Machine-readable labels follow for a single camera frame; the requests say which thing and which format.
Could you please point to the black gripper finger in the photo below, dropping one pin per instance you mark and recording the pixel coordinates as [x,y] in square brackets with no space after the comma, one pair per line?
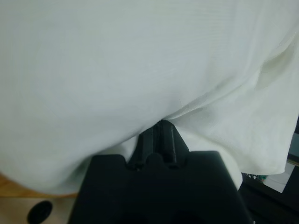
[172,147]
[144,144]

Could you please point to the white T-shirt with black print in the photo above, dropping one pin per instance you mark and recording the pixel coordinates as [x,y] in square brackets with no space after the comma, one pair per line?
[105,70]

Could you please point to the green circuit board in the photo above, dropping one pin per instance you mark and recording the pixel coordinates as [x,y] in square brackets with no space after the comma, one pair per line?
[262,177]

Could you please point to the black flat panel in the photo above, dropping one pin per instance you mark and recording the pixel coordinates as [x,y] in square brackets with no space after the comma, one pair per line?
[268,205]

